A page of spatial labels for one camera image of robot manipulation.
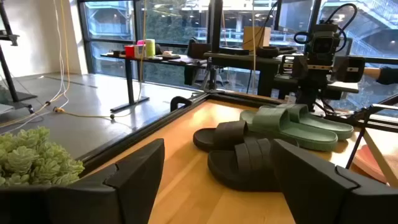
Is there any black background desk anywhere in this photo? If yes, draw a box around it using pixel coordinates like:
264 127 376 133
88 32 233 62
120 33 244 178
100 51 208 113

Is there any brown cardboard box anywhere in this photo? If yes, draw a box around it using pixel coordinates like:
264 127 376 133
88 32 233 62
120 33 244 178
243 26 272 52

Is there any yellow-green roll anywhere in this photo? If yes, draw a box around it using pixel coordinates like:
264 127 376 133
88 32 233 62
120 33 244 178
144 39 156 58

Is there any black rubber slide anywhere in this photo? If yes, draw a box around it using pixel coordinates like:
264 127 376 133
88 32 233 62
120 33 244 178
207 136 300 192
192 120 250 153

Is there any yellow floor cable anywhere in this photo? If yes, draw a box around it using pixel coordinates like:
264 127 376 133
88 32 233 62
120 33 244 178
0 0 147 128

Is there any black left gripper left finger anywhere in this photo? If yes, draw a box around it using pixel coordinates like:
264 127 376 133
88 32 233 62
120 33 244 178
0 138 165 224

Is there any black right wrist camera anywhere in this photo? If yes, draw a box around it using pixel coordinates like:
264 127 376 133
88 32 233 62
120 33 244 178
306 23 340 67

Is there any white floor cable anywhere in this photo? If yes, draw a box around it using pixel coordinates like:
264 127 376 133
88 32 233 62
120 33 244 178
0 0 71 134

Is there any green plant in white pot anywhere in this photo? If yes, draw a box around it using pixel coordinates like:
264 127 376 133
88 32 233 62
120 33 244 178
0 126 85 188

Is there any pink rubber slide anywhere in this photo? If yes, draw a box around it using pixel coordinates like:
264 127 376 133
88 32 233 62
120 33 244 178
352 144 389 184

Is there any black metal stand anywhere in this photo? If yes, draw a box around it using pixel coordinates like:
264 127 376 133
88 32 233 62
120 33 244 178
0 0 39 110

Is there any black table clamp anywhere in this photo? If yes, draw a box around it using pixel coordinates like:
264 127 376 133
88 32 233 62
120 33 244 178
170 95 194 113

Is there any black aluminium table frame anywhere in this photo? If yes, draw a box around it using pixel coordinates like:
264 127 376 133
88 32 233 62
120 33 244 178
76 89 398 175

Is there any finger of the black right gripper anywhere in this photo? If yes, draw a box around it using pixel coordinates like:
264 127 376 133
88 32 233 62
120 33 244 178
331 55 366 84
291 55 309 80

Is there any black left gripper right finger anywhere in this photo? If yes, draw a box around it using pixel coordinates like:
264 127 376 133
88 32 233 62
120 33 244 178
270 139 398 224

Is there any green rubber slide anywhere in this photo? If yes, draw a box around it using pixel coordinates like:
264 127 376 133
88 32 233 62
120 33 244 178
258 103 355 141
239 106 339 152

